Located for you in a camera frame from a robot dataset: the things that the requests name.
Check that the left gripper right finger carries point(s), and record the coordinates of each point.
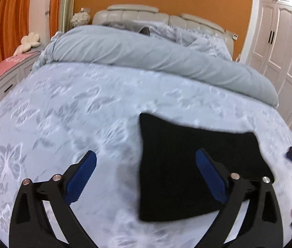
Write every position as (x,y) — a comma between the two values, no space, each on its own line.
(262,224)

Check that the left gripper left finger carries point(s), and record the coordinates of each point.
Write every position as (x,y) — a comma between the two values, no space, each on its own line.
(30,226)

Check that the black pants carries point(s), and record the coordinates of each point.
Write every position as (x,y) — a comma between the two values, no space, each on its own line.
(171,185)

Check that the butterfly print bed sheet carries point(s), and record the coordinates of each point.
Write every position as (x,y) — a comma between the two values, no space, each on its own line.
(62,110)

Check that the white wardrobe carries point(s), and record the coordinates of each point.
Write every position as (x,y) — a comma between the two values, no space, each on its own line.
(271,51)

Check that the grey butterfly pillow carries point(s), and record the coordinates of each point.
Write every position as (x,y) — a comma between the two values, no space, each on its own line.
(198,40)

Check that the pink topped side cabinet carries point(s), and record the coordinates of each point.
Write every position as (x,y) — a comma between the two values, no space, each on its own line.
(14,69)

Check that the grey folded duvet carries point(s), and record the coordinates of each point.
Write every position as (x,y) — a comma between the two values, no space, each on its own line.
(114,47)

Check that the cream flower plush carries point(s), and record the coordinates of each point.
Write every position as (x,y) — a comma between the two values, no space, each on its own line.
(28,42)

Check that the beige padded headboard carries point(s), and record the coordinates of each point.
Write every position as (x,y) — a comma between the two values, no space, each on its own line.
(148,13)

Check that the white decorative ornament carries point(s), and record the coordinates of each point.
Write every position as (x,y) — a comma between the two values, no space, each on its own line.
(81,18)

